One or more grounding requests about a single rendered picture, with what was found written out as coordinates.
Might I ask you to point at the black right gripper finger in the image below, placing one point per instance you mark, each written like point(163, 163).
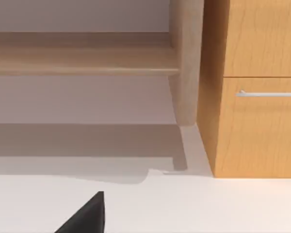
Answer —
point(90, 216)

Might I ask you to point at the orange wooden cupboard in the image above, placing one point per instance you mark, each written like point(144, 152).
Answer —
point(209, 116)

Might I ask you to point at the pale wooden open shelf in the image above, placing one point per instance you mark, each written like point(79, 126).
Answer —
point(126, 60)

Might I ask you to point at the orange wooden drawer front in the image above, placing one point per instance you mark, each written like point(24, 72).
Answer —
point(262, 36)
point(257, 136)

